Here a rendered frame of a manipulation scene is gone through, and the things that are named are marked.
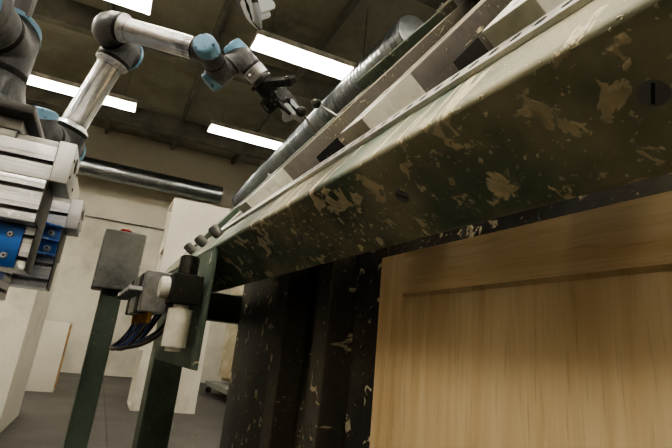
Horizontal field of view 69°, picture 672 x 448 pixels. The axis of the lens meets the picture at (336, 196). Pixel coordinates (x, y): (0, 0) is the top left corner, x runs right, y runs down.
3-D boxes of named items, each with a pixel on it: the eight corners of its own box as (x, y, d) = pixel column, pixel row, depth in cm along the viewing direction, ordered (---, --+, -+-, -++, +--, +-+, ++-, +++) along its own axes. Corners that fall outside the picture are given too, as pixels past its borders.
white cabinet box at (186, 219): (126, 402, 500) (168, 210, 565) (185, 406, 522) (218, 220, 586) (129, 410, 448) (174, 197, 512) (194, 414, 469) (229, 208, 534)
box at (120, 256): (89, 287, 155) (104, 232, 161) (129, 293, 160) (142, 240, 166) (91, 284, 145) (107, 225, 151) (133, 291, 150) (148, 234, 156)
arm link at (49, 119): (-6, 138, 146) (8, 97, 150) (24, 156, 158) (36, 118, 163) (33, 140, 145) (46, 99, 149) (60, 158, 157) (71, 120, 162)
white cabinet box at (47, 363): (-3, 384, 542) (16, 317, 564) (55, 388, 563) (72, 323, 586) (-12, 388, 502) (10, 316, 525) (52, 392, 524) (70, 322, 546)
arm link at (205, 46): (88, -8, 162) (222, 30, 155) (105, 15, 173) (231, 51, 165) (71, 20, 159) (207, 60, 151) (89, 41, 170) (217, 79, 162)
